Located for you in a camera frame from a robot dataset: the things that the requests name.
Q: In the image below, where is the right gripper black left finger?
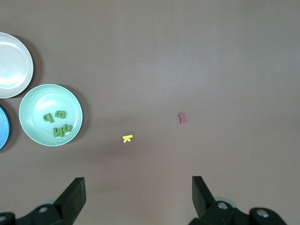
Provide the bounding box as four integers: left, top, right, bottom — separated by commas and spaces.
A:
0, 177, 87, 225

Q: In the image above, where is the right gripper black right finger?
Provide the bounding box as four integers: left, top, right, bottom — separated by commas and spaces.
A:
189, 175, 288, 225

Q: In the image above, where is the green letter N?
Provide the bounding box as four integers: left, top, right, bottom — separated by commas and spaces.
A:
52, 127, 65, 138

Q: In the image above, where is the blue plate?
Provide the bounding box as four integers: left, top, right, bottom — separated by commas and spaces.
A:
0, 105, 11, 150

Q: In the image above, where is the light green plate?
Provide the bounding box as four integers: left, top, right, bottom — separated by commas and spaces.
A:
18, 84, 83, 147

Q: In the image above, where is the beige plate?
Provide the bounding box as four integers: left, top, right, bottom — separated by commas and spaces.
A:
0, 32, 35, 99

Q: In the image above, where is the brown table cover sheet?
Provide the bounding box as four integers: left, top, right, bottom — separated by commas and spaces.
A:
0, 0, 300, 225

